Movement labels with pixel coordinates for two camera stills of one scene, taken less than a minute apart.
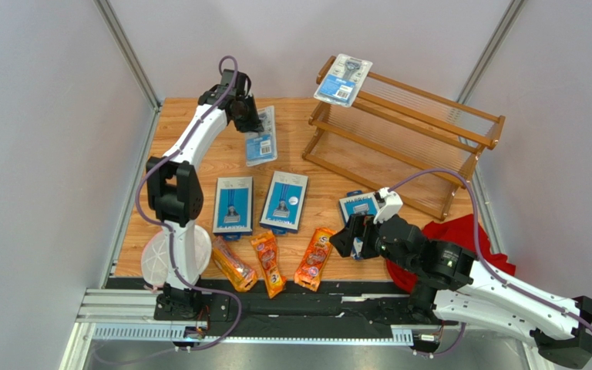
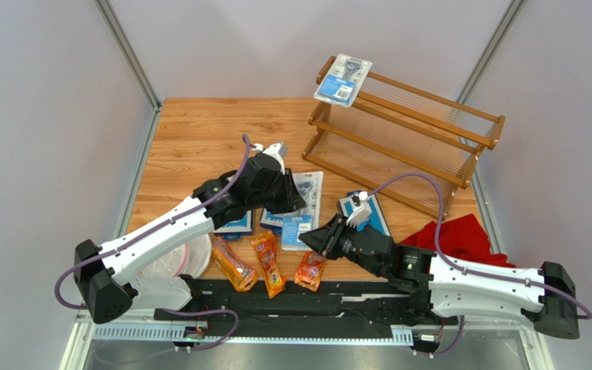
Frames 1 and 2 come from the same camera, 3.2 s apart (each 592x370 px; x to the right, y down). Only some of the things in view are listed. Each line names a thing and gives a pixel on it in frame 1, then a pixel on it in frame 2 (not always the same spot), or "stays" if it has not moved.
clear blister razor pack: [261, 146] to [310, 185]
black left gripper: [255, 124] to [291, 200]
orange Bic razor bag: [267, 251] stays
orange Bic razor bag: [240, 275] stays
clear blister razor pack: [343, 80] stays
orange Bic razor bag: [314, 256] stays
